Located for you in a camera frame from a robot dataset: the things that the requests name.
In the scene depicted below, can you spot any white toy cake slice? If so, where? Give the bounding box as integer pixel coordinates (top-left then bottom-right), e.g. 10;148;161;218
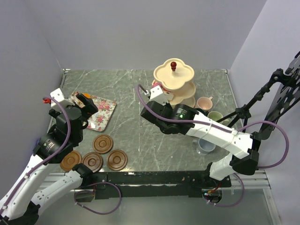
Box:
164;91;173;101

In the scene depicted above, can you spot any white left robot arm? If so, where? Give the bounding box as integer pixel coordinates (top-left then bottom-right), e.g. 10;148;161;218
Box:
0;93;98;225

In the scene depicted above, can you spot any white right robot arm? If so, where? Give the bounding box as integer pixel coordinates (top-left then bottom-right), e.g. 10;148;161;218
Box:
140;101;260;187

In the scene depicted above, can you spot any floral serving tray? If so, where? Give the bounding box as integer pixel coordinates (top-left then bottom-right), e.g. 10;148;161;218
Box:
83;93;117;132

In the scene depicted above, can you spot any pink teacup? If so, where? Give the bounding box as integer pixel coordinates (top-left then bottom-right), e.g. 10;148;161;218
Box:
195;97;213;111

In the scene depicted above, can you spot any light green teacup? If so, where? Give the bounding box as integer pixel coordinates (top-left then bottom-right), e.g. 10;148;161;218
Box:
208;111;230;126

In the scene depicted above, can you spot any cream three-tier cake stand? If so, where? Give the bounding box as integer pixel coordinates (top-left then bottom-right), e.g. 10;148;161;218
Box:
152;58;196;108

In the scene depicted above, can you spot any brown wooden coaster upper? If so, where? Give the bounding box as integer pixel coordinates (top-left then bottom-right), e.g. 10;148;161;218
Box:
92;135;113;154

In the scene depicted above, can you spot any brown wooden coaster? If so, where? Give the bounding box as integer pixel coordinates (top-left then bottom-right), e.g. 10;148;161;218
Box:
81;152;103;173
60;150;82;172
92;135;113;154
107;150;128;171

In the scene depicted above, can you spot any light blue mug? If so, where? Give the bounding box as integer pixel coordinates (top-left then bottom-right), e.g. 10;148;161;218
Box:
192;139;216;156

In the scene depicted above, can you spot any brown wooden coaster far left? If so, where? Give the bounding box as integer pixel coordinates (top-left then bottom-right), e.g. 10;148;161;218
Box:
60;150;82;172

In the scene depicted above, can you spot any brown wooden coaster middle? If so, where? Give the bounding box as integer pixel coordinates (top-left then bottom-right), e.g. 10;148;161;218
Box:
81;152;103;173

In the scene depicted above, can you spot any brown wooden coaster right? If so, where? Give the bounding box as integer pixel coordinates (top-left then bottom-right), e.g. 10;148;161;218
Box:
107;150;128;171

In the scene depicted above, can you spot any black tripod stand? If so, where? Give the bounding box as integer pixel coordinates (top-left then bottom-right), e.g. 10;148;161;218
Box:
217;68;288;128

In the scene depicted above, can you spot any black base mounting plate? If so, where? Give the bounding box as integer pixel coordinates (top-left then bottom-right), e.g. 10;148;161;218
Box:
81;171;232;200

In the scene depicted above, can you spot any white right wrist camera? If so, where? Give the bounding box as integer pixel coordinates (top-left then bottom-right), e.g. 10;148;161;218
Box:
145;86;169;106

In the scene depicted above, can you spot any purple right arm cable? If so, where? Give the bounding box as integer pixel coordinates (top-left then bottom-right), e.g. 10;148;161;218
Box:
136;84;290;208

